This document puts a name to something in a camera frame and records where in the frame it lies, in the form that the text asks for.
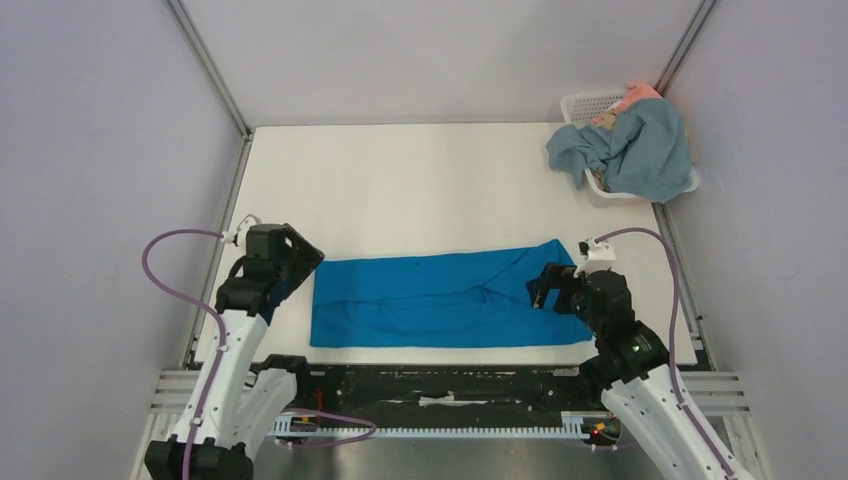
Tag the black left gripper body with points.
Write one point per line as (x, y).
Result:
(298, 264)

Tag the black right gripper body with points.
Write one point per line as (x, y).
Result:
(559, 289)

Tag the bright blue t shirt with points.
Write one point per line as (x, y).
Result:
(453, 301)

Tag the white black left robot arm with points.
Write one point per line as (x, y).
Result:
(223, 424)

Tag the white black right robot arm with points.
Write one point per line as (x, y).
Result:
(634, 376)

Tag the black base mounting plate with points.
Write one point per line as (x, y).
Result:
(440, 396)

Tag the grey-blue t shirt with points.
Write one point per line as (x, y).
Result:
(646, 152)

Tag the tan t shirt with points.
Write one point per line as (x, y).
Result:
(605, 120)

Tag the white plastic laundry basket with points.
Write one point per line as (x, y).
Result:
(579, 110)

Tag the pink t shirt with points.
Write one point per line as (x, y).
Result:
(636, 91)

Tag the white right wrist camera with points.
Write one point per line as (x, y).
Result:
(598, 256)

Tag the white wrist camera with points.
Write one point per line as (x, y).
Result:
(237, 235)
(598, 256)

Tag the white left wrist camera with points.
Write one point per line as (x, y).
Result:
(237, 235)

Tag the white slotted cable duct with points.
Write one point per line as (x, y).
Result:
(570, 428)

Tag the aluminium front frame rail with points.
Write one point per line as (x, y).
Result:
(716, 393)

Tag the aluminium corner frame post left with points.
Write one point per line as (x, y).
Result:
(207, 64)

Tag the aluminium corner frame post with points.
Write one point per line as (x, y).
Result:
(684, 45)
(207, 64)

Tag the aluminium corner frame post right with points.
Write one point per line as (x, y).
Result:
(684, 45)

